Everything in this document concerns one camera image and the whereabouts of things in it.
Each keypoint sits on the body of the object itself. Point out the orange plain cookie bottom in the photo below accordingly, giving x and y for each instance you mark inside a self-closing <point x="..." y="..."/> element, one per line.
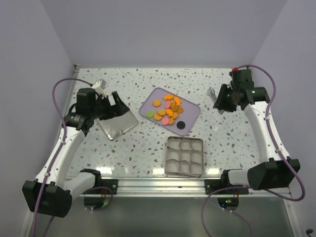
<point x="171" y="121"/>

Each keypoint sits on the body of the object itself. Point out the silver tin lid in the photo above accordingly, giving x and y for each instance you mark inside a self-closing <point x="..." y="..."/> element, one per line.
<point x="117" y="126"/>

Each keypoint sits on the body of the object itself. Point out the orange round cookie middle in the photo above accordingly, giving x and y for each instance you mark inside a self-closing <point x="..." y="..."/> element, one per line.
<point x="161" y="112"/>

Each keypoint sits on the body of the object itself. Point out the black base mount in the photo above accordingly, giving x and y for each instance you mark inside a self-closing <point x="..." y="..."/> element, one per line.
<point x="220" y="188"/>
<point x="108" y="186"/>

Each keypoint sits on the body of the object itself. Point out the orange fish cookie middle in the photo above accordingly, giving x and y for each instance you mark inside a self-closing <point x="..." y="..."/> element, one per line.
<point x="171" y="114"/>

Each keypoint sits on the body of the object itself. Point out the pink round cookie lower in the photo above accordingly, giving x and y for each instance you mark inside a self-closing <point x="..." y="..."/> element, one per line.
<point x="165" y="121"/>

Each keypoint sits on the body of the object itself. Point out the orange round cookie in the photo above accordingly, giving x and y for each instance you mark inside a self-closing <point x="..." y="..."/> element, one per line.
<point x="157" y="117"/>
<point x="156" y="103"/>
<point x="161" y="112"/>

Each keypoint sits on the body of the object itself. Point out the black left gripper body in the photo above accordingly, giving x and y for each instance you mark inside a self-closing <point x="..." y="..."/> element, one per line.
<point x="104" y="109"/>

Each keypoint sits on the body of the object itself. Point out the square cookie tin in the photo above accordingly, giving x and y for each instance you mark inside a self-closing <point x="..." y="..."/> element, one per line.
<point x="184" y="156"/>

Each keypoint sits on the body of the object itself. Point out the pink round cookie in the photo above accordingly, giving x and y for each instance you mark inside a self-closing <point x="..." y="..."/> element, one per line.
<point x="165" y="121"/>
<point x="167" y="104"/>

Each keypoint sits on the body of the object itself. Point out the orange round cookie top left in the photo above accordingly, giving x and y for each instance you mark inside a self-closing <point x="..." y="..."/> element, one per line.
<point x="156" y="103"/>

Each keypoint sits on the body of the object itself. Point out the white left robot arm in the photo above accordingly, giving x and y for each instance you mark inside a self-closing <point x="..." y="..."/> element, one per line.
<point x="49" y="193"/>

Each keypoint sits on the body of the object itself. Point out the orange round cookie lower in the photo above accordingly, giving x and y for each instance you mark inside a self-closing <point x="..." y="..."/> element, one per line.
<point x="157" y="117"/>

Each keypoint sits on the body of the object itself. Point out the aluminium mounting rail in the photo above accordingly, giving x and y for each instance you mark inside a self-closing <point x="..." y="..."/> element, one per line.
<point x="159" y="186"/>

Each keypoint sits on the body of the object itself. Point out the lilac plastic tray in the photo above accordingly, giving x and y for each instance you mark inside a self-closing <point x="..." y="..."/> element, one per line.
<point x="189" y="116"/>

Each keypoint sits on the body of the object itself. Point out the brown chip cookie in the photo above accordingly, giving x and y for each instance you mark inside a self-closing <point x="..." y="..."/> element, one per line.
<point x="180" y="110"/>

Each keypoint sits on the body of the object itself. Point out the orange fish cookie top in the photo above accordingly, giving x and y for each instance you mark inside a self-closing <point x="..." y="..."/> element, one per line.
<point x="168" y="97"/>

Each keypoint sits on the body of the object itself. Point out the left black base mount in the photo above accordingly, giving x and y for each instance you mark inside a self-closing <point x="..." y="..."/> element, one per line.
<point x="108" y="186"/>

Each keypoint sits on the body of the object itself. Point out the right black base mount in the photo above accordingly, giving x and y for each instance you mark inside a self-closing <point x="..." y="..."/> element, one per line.
<point x="220" y="188"/>

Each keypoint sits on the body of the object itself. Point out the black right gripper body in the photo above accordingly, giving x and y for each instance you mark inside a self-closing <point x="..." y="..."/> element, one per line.
<point x="226" y="99"/>

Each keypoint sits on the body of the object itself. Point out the green round cookie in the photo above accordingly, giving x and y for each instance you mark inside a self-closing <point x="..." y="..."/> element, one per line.
<point x="149" y="114"/>

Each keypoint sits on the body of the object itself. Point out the orange fish cookie right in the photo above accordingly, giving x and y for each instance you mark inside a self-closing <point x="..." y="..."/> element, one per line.
<point x="177" y="101"/>

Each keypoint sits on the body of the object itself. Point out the black sandwich cookie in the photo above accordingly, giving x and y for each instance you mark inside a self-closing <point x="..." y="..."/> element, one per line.
<point x="181" y="125"/>

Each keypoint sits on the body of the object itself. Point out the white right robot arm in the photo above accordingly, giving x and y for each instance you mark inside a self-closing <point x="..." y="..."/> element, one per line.
<point x="276" y="169"/>

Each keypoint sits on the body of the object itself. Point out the pink round cookie upper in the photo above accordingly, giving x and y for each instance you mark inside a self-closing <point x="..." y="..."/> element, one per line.
<point x="167" y="104"/>

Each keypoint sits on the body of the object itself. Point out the orange fish cookie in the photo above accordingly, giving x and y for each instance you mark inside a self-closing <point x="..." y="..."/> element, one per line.
<point x="177" y="101"/>
<point x="168" y="97"/>
<point x="171" y="114"/>

